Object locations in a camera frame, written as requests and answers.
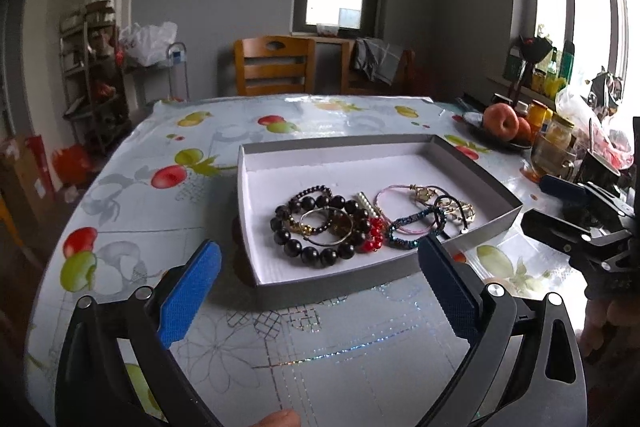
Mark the metal trolley stand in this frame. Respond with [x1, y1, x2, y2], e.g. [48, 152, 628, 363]
[167, 42, 190, 102]

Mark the cardboard box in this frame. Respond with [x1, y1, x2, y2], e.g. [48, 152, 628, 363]
[0, 134, 56, 228]

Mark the silver bangle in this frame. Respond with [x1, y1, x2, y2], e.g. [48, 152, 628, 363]
[299, 207, 353, 248]

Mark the person's left hand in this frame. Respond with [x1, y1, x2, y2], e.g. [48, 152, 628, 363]
[252, 409, 301, 427]

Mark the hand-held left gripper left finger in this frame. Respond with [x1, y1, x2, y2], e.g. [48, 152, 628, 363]
[55, 239, 223, 427]

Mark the metal shelf rack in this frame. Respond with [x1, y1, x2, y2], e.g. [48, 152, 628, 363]
[60, 0, 131, 152]

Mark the grey cloth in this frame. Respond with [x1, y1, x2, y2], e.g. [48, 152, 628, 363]
[355, 38, 403, 85]

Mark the red bead bracelet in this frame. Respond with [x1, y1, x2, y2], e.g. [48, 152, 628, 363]
[360, 217, 388, 253]

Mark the black hair tie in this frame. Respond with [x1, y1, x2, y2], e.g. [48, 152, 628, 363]
[432, 194, 471, 235]

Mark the dark wrapped bouquet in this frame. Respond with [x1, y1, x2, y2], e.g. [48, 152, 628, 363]
[517, 34, 553, 100]

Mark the teal bead bracelet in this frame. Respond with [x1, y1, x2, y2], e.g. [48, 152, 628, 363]
[387, 207, 448, 250]

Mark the person's right hand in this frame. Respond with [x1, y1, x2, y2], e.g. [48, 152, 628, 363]
[580, 297, 640, 363]

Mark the green bottle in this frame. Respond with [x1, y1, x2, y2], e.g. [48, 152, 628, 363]
[560, 41, 576, 82]

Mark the wooden chair with cloth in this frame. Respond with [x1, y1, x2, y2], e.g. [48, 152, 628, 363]
[345, 38, 416, 95]

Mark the grey cardboard tray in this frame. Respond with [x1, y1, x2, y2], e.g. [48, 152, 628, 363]
[235, 134, 523, 310]

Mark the large black bead bracelet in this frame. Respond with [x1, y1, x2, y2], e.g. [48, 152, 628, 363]
[270, 194, 371, 268]

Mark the glass cup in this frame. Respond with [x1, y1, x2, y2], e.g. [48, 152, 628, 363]
[531, 132, 576, 180]

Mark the dark fruit plate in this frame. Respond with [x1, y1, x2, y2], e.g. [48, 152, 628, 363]
[462, 111, 533, 152]

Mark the clear glass jar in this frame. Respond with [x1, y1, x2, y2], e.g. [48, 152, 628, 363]
[545, 114, 576, 148]

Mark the pearl hair clip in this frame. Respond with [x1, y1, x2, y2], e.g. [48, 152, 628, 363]
[352, 192, 383, 220]

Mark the small dark bead bracelet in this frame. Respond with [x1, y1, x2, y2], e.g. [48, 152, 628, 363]
[287, 186, 333, 233]

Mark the red peach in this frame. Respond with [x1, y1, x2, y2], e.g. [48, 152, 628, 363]
[482, 103, 520, 142]

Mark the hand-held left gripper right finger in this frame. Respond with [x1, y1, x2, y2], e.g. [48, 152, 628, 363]
[417, 234, 588, 427]

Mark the wooden side table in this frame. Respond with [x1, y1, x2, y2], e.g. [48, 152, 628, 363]
[290, 34, 357, 95]

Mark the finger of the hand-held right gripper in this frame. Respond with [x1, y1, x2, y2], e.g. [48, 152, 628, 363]
[540, 174, 633, 228]
[520, 209, 640, 270]

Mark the clear plastic bag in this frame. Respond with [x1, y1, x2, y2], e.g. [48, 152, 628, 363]
[555, 84, 636, 168]

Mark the gold chain bracelet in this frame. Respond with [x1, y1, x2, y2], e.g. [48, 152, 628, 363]
[440, 199, 476, 223]

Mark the white plastic bag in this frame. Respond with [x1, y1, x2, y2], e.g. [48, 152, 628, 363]
[119, 22, 178, 66]

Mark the yellow lidded jar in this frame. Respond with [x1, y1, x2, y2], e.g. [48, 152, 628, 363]
[527, 99, 553, 138]

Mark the black mug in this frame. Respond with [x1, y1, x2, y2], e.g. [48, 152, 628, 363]
[575, 149, 621, 188]

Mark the red bag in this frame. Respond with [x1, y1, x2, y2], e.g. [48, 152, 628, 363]
[52, 144, 93, 188]

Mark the pink cord bracelet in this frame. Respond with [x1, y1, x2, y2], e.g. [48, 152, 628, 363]
[375, 184, 441, 235]

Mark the green box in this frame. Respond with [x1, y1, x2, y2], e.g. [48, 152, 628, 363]
[502, 47, 521, 80]

